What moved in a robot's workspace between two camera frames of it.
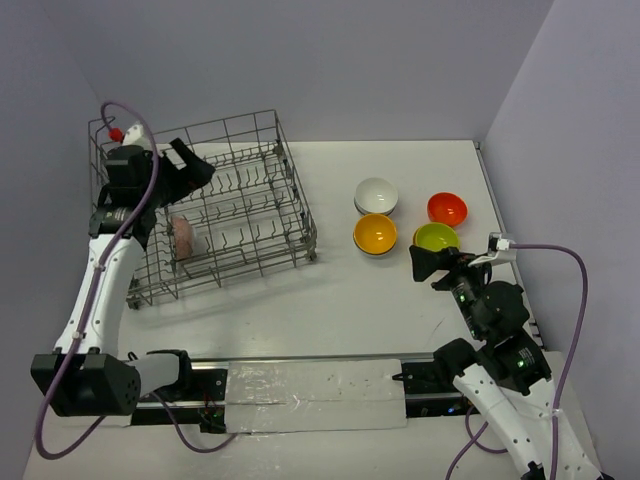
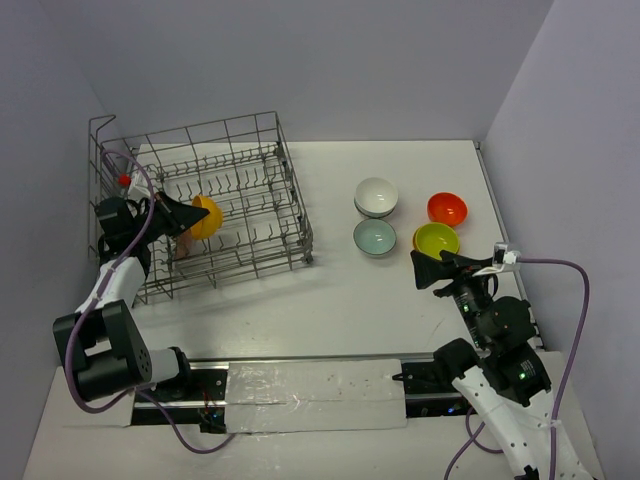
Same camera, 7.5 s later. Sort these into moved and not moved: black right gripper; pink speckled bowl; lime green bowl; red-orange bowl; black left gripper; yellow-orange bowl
Moved: black left gripper; yellow-orange bowl
Not moved: red-orange bowl; pink speckled bowl; lime green bowl; black right gripper
